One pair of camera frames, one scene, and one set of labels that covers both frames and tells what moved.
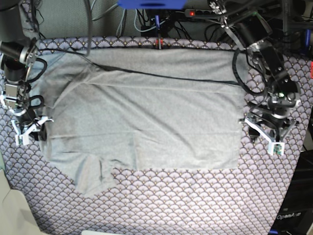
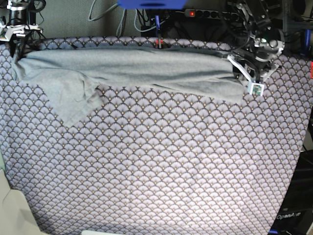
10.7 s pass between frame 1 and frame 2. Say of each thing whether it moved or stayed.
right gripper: moved
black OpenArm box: stayed
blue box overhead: stayed
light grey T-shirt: moved
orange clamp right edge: stayed
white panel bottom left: stayed
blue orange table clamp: stayed
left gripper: moved
